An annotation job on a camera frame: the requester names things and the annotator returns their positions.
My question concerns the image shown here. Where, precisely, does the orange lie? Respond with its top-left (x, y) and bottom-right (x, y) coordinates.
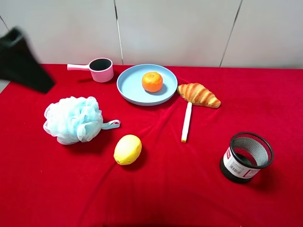
top-left (142, 71), bottom-right (163, 93)

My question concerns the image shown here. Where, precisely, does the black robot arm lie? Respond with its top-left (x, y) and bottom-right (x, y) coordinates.
top-left (0, 27), bottom-right (55, 94)

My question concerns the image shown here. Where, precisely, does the light blue plate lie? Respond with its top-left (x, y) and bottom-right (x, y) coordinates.
top-left (116, 64), bottom-right (178, 106)

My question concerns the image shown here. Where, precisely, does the white and yellow pen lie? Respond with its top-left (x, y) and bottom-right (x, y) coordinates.
top-left (181, 102), bottom-right (192, 142)

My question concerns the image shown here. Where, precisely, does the yellow lemon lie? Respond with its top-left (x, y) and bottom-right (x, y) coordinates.
top-left (114, 134), bottom-right (142, 166)

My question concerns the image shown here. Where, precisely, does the croissant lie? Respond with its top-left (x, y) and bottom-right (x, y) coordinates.
top-left (177, 83), bottom-right (221, 108)

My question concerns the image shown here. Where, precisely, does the light blue bath loofah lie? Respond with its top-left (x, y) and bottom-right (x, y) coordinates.
top-left (43, 96), bottom-right (120, 145)

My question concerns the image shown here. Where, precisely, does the black mesh pen holder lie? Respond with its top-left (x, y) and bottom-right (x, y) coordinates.
top-left (220, 132), bottom-right (274, 183)

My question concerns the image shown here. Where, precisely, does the red velvet tablecloth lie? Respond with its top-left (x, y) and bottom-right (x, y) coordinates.
top-left (0, 65), bottom-right (303, 227)

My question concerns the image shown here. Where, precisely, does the pink saucepan with handle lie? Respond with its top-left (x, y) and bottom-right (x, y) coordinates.
top-left (67, 58), bottom-right (114, 83)

